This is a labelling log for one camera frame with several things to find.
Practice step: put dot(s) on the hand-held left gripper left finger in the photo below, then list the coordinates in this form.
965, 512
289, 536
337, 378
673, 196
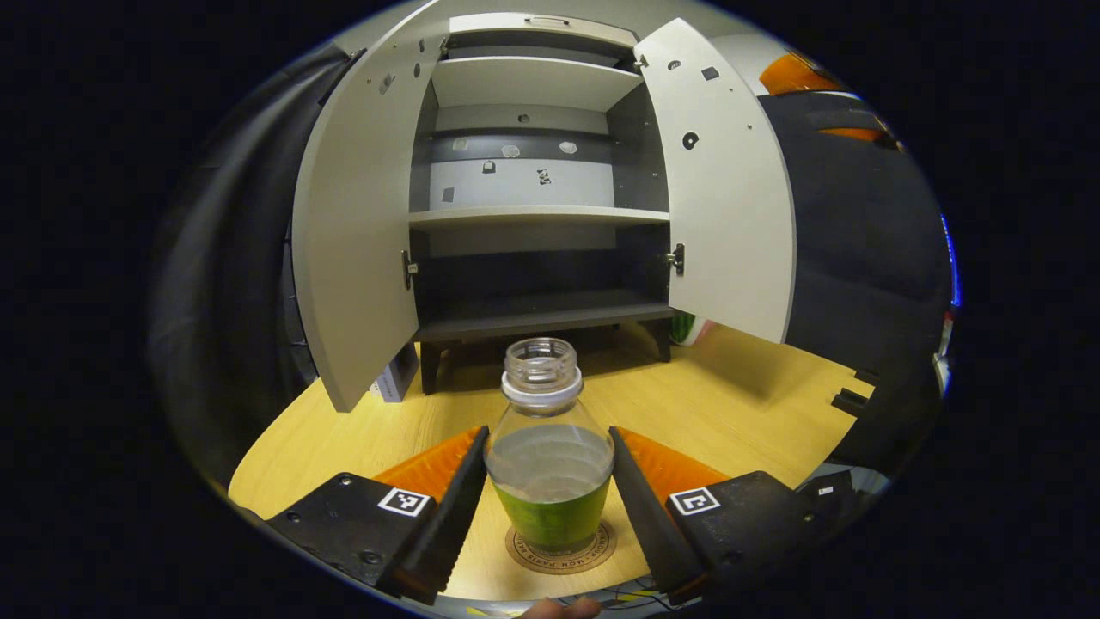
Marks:
447, 524

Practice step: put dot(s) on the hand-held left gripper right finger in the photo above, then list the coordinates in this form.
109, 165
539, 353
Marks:
653, 524

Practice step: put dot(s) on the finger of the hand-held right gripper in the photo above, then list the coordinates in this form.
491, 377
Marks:
829, 501

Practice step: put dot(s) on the round brown coaster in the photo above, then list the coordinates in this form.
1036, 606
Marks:
559, 560

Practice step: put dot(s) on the clear bottle with green label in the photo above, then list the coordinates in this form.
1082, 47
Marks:
550, 464

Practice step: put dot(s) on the white and grey cabinet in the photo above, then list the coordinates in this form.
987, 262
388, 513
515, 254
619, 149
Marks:
533, 275

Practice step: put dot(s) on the white door with camera sticker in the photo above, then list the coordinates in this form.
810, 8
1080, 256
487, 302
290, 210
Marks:
361, 241

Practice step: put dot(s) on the white door with headphone sticker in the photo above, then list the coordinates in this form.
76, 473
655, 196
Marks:
730, 215

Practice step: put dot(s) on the white cabinet shelf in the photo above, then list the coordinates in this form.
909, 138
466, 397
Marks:
533, 217
533, 82

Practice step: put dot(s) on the white cabinet drawer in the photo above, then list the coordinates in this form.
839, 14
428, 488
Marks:
481, 23

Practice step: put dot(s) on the small white and blue box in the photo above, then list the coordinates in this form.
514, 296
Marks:
397, 378

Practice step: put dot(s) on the green striped object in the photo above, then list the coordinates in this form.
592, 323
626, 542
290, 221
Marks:
687, 331

